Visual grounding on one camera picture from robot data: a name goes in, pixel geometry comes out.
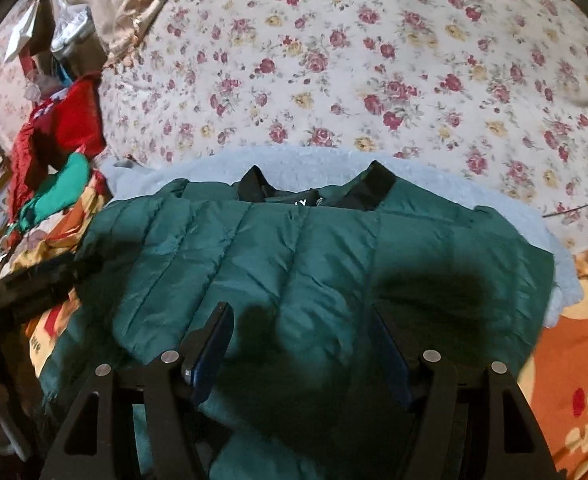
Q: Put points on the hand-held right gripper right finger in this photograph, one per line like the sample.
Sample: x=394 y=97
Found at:
x=396 y=365

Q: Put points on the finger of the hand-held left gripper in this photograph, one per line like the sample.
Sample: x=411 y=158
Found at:
x=39 y=280

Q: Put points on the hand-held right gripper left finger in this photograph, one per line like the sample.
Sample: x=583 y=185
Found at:
x=209 y=360

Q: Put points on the dark green puffer jacket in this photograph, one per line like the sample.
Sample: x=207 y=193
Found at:
x=314 y=260

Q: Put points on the teal garment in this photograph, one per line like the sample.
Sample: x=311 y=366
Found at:
x=59 y=190

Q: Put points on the red garment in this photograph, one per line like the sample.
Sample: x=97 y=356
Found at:
x=74 y=115

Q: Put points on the red and yellow printed blanket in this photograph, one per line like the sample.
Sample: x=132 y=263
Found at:
x=573 y=360

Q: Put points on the white paper bag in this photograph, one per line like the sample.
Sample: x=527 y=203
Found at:
x=21 y=32

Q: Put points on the clear plastic bag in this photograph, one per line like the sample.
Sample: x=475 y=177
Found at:
x=71 y=30

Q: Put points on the floral bed sheet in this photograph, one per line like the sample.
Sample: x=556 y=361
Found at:
x=373 y=60

